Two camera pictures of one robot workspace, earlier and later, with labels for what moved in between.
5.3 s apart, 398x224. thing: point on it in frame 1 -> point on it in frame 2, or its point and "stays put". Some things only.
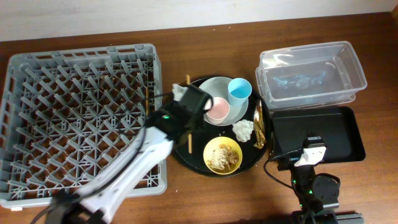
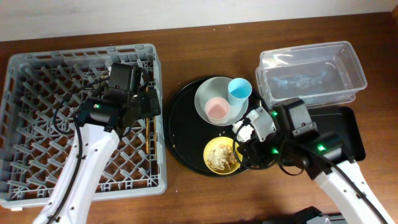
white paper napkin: x=243 y=129 stays put
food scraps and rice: x=224 y=159 stays put
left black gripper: x=195 y=101 -> x=152 y=101
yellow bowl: x=222 y=155 stays put
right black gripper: x=290 y=162 -> x=252 y=152
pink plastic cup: x=219 y=111 stays put
